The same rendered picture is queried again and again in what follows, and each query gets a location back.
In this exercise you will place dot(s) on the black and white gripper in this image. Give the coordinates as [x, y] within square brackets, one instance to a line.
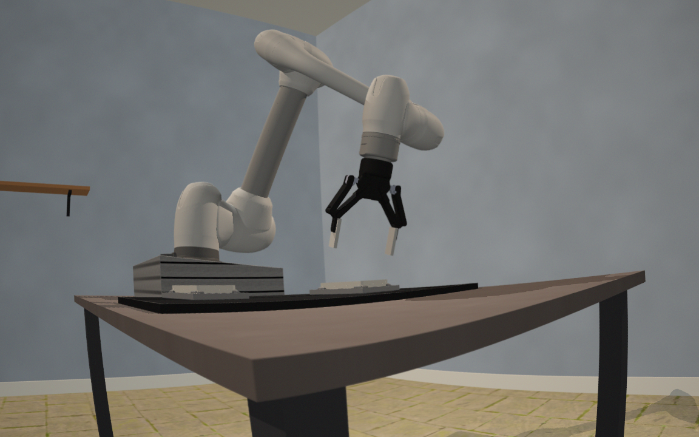
[372, 183]

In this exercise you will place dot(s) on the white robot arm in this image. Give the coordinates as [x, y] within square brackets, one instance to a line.
[204, 222]

